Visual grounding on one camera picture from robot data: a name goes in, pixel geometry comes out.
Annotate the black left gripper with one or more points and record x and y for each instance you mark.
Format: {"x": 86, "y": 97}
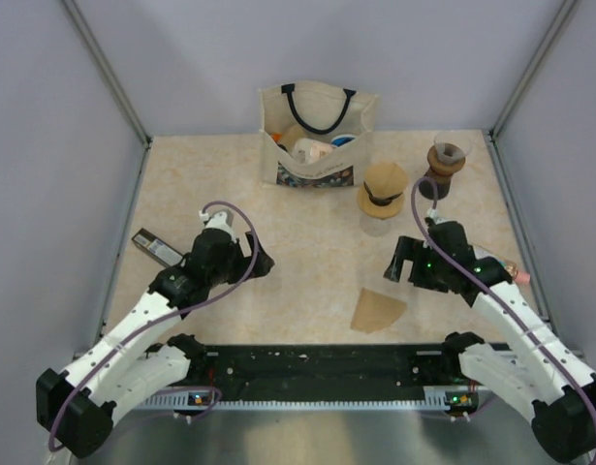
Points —
{"x": 245, "y": 263}

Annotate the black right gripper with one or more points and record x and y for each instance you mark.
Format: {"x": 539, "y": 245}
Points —
{"x": 408, "y": 248}

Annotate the wooden dripper stand disc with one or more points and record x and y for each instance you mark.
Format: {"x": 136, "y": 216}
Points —
{"x": 379, "y": 209}

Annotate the brown paper coffee filter stack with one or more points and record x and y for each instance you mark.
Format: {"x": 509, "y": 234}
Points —
{"x": 375, "y": 312}

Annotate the clear glass cone dripper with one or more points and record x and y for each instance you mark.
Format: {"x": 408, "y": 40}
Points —
{"x": 452, "y": 146}

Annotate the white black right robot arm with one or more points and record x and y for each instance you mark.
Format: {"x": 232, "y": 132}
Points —
{"x": 547, "y": 384}

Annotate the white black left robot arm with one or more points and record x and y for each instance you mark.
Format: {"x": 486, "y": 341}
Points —
{"x": 80, "y": 404}

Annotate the clear glass server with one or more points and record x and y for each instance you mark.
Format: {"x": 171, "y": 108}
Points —
{"x": 376, "y": 227}

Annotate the dark flask with red cap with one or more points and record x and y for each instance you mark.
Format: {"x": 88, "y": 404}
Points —
{"x": 435, "y": 186}

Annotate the dark rectangular box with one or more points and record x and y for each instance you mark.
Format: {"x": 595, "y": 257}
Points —
{"x": 156, "y": 249}

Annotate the beige canvas tote bag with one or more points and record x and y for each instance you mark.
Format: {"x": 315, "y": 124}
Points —
{"x": 315, "y": 135}

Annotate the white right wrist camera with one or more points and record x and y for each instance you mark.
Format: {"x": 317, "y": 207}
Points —
{"x": 433, "y": 217}

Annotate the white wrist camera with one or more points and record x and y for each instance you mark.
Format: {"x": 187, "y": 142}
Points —
{"x": 221, "y": 220}
{"x": 433, "y": 217}

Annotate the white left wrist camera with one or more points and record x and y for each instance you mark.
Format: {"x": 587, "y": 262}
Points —
{"x": 221, "y": 220}

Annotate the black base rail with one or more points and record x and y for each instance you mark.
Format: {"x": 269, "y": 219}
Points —
{"x": 323, "y": 373}

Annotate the grey slotted cable duct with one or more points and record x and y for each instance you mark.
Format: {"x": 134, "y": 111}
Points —
{"x": 429, "y": 399}

